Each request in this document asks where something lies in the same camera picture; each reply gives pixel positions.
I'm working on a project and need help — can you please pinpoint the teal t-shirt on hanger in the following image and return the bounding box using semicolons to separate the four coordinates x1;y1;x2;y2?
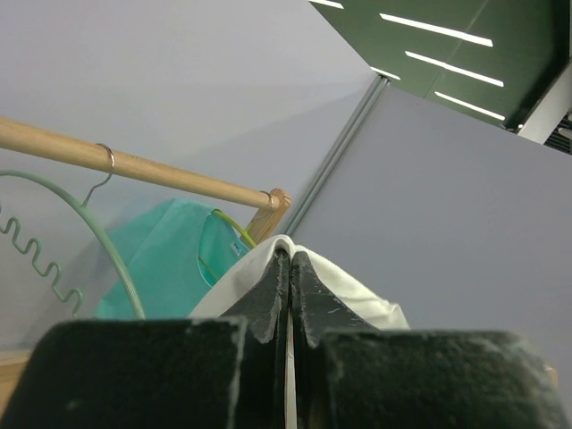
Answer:
109;199;252;319

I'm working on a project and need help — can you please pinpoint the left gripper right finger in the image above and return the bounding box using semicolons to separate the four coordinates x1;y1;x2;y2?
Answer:
290;252;571;428

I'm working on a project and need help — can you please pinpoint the yellow-green hanger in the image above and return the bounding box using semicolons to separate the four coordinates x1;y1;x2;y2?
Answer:
197;209;257;286

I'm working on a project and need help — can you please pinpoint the wooden clothes rack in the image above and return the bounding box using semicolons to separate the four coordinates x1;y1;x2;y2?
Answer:
0;115;291;385

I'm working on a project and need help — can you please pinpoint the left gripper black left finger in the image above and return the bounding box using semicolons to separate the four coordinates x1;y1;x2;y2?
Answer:
1;250;290;428

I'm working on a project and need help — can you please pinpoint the white t-shirt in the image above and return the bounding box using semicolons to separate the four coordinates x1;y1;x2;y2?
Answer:
191;235;408;428

